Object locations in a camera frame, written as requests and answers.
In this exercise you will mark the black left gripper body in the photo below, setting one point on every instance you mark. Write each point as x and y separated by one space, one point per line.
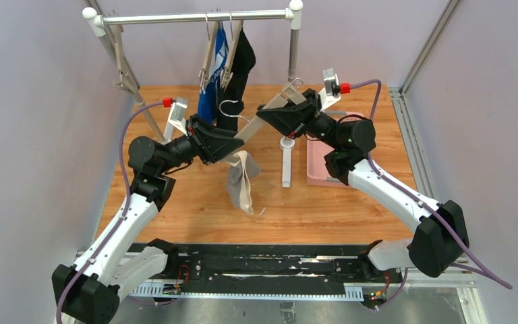
197 138

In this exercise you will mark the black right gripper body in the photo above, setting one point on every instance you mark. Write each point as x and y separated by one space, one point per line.
307 110

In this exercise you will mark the grey white underwear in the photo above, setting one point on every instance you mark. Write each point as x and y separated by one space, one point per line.
238 183

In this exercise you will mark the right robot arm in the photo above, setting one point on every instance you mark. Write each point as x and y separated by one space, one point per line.
439 232

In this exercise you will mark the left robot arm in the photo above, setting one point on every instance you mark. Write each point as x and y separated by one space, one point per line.
93 287

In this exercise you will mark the blue underwear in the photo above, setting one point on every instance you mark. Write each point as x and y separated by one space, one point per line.
207 104

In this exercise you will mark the black underwear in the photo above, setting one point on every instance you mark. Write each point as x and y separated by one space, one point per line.
231 98

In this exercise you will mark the beige hanger with blue underwear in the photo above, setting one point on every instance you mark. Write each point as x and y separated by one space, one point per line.
205 72

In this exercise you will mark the beige hanger with black underwear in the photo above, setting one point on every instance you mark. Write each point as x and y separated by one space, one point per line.
226 72

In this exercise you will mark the empty beige hanger left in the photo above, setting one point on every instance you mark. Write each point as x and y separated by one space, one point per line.
122 83

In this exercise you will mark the pink plastic basket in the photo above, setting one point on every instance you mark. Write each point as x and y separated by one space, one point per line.
317 165

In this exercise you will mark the metal clothes rack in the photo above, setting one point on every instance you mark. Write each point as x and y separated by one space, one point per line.
180 153

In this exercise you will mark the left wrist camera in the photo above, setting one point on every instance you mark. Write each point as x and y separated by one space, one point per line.
177 114

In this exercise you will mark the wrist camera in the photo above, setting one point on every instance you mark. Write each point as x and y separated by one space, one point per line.
177 114
331 92

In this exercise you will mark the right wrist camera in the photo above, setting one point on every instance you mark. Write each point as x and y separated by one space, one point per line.
331 92

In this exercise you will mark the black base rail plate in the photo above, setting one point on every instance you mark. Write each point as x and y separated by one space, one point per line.
276 271

